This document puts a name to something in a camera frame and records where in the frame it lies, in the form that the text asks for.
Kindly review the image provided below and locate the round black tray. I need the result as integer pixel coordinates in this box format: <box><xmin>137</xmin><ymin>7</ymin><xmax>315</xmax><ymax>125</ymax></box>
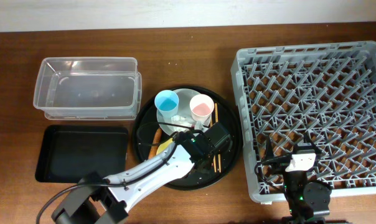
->
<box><xmin>132</xmin><ymin>85</ymin><xmax>243</xmax><ymax>190</ymax></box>

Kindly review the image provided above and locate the yellow bowl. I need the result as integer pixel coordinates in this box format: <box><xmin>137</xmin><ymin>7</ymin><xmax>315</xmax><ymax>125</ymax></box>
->
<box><xmin>156</xmin><ymin>138</ymin><xmax>173</xmax><ymax>154</ymax></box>

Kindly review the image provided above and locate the white tissue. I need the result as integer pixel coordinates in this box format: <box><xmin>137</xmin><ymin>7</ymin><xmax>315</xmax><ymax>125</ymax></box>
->
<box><xmin>171</xmin><ymin>115</ymin><xmax>195</xmax><ymax>129</ymax></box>

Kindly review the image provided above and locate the pink plastic cup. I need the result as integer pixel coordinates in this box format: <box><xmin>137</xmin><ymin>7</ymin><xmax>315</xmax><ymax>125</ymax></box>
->
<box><xmin>189</xmin><ymin>94</ymin><xmax>215</xmax><ymax>123</ymax></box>

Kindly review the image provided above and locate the blue plastic cup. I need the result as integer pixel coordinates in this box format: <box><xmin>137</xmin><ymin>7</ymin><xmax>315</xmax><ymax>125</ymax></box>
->
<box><xmin>154</xmin><ymin>90</ymin><xmax>179</xmax><ymax>118</ymax></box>

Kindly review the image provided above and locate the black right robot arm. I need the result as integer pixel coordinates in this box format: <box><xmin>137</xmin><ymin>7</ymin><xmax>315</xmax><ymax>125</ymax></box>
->
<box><xmin>263</xmin><ymin>134</ymin><xmax>332</xmax><ymax>223</ymax></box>

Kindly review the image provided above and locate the grey dishwasher rack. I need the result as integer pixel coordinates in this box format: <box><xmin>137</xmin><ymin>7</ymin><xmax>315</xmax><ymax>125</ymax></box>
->
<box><xmin>231</xmin><ymin>41</ymin><xmax>376</xmax><ymax>203</ymax></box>

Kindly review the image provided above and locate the black rectangular tray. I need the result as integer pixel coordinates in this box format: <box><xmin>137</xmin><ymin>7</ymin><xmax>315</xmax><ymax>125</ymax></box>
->
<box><xmin>35</xmin><ymin>125</ymin><xmax>128</xmax><ymax>183</ymax></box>

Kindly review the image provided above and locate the orange carrot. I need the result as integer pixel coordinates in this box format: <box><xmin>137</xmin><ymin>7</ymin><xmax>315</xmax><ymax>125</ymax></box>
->
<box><xmin>148</xmin><ymin>128</ymin><xmax>162</xmax><ymax>159</ymax></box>

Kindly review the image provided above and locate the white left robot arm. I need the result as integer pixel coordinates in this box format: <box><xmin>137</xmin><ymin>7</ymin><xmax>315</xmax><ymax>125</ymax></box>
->
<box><xmin>51</xmin><ymin>131</ymin><xmax>219</xmax><ymax>223</ymax></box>

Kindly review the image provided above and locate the wooden chopstick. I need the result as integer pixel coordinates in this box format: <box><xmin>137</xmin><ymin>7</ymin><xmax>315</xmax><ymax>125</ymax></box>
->
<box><xmin>210</xmin><ymin>118</ymin><xmax>217</xmax><ymax>173</ymax></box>
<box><xmin>214</xmin><ymin>103</ymin><xmax>222</xmax><ymax>173</ymax></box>

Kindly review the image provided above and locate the clear plastic bin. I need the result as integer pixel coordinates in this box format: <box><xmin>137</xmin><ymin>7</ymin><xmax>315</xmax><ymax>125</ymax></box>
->
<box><xmin>33</xmin><ymin>57</ymin><xmax>142</xmax><ymax>120</ymax></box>

